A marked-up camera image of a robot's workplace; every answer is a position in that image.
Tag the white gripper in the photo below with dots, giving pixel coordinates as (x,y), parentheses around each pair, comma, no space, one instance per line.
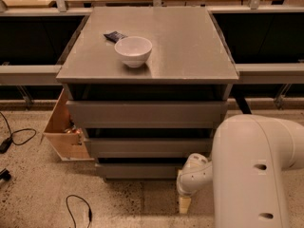
(184,185)

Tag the grey bottom drawer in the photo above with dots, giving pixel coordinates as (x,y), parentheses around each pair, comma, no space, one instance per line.
(124,171)

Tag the grey drawer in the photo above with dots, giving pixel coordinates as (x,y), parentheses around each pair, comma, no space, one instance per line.
(146,148)
(93,114)
(124,171)

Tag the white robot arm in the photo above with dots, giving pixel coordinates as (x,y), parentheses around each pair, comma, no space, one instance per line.
(249,152)

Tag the grey top drawer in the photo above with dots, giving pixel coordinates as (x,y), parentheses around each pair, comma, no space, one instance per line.
(93,114)

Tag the grey middle drawer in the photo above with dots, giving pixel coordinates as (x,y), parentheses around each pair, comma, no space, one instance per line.
(146,148)

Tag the grey drawer cabinet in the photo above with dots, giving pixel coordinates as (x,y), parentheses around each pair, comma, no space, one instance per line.
(188,63)

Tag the cardboard box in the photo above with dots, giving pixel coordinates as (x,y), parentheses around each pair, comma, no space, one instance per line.
(66,139)

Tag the white ceramic bowl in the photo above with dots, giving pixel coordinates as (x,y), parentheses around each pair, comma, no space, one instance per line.
(133,51)

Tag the dark blue snack packet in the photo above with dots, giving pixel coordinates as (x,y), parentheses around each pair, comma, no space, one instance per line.
(114,36)

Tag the black object left edge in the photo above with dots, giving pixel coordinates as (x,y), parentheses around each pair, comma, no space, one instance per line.
(5,174)

